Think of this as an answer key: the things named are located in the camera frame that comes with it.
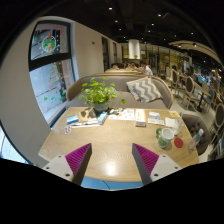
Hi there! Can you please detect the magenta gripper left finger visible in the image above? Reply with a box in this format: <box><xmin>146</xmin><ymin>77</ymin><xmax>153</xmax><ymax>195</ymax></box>
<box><xmin>43</xmin><ymin>143</ymin><xmax>92</xmax><ymax>185</ymax></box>

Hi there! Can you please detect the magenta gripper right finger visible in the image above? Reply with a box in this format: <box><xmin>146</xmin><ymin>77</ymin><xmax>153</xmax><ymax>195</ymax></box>
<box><xmin>132</xmin><ymin>143</ymin><xmax>181</xmax><ymax>185</ymax></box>

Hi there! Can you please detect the clear plastic water bottle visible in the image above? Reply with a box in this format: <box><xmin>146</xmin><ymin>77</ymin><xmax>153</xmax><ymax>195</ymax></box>
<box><xmin>188</xmin><ymin>129</ymin><xmax>204</xmax><ymax>149</ymax></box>

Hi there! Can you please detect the green and white mug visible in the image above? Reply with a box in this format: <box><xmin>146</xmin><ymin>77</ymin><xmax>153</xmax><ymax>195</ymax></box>
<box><xmin>156</xmin><ymin>128</ymin><xmax>174</xmax><ymax>149</ymax></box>

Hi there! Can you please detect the red round coaster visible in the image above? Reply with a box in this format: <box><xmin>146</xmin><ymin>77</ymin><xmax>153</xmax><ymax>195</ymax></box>
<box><xmin>174</xmin><ymin>138</ymin><xmax>183</xmax><ymax>148</ymax></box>

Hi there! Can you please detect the small thick book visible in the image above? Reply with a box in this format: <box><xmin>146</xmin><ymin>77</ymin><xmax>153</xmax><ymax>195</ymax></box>
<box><xmin>135</xmin><ymin>109</ymin><xmax>146</xmax><ymax>127</ymax></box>

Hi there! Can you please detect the blue white card box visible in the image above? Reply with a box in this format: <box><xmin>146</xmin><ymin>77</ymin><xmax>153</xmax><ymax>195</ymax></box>
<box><xmin>66</xmin><ymin>115</ymin><xmax>79</xmax><ymax>124</ymax></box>

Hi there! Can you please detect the clear plastic cup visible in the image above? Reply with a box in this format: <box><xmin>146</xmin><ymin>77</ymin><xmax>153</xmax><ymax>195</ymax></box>
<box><xmin>174</xmin><ymin>118</ymin><xmax>184</xmax><ymax>135</ymax></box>

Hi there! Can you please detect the yellow small card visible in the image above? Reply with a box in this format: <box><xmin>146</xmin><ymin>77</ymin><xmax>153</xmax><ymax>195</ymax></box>
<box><xmin>169</xmin><ymin>111</ymin><xmax>180</xmax><ymax>118</ymax></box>

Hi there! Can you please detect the blue tissue box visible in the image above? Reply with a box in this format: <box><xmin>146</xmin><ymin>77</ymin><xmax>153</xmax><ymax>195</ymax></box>
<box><xmin>97</xmin><ymin>112</ymin><xmax>108</xmax><ymax>125</ymax></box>

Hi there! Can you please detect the white menu booklet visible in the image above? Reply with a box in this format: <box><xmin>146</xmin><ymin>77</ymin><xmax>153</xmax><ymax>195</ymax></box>
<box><xmin>109</xmin><ymin>109</ymin><xmax>135</xmax><ymax>120</ymax></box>

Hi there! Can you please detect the dark grey tufted armchair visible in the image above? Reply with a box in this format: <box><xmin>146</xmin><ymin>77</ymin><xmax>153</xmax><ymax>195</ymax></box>
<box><xmin>182</xmin><ymin>114</ymin><xmax>211</xmax><ymax>155</ymax></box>

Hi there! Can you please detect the grey upholstered sofa bench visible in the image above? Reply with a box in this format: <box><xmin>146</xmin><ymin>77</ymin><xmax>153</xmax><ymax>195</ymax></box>
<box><xmin>66</xmin><ymin>73</ymin><xmax>173</xmax><ymax>109</ymax></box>

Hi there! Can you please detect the green potted plant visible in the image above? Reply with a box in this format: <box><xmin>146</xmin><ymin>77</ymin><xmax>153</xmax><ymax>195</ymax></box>
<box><xmin>78</xmin><ymin>77</ymin><xmax>121</xmax><ymax>115</ymax></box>

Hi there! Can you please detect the grey chevron pillow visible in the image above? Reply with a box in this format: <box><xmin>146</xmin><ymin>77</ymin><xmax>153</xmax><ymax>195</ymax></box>
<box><xmin>127</xmin><ymin>77</ymin><xmax>162</xmax><ymax>103</ymax></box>

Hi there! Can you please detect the blue cushioned chair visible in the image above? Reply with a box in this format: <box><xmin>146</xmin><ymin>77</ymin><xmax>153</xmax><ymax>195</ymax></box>
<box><xmin>203</xmin><ymin>89</ymin><xmax>215</xmax><ymax>112</ymax></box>

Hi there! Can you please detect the wooden oval-back chair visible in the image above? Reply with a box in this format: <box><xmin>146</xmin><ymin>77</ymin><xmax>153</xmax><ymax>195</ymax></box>
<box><xmin>183</xmin><ymin>76</ymin><xmax>199</xmax><ymax>109</ymax></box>

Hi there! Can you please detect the person in white shirt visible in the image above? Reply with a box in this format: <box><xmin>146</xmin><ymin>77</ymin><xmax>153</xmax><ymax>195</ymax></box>
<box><xmin>139</xmin><ymin>61</ymin><xmax>153</xmax><ymax>75</ymax></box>

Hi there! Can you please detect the window with stickers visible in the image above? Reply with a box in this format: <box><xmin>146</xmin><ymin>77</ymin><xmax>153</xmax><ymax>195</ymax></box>
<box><xmin>28</xmin><ymin>20</ymin><xmax>75</xmax><ymax>125</ymax></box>

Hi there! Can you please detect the white round pillar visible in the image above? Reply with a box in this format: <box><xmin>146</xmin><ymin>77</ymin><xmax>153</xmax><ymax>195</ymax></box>
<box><xmin>128</xmin><ymin>39</ymin><xmax>140</xmax><ymax>59</ymax></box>

